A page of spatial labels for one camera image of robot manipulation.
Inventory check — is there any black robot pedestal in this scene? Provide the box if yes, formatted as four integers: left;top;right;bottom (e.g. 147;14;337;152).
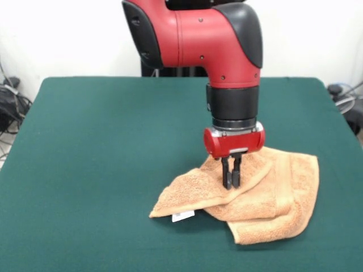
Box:
141;61;209;78

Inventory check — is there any small black plug box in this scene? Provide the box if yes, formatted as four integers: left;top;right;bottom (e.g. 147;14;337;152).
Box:
327;84;344;96

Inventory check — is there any black cable bundle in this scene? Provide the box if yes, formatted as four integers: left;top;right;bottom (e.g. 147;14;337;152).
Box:
0;76;33;137

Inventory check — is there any dark green table cloth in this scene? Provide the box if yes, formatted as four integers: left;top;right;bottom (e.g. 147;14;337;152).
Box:
0;76;363;272

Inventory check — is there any tan terry towel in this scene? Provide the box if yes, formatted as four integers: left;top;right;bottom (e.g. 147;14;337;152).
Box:
149;146;320;246

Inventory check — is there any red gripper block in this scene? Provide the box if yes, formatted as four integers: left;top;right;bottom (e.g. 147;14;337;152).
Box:
203;121;267;190

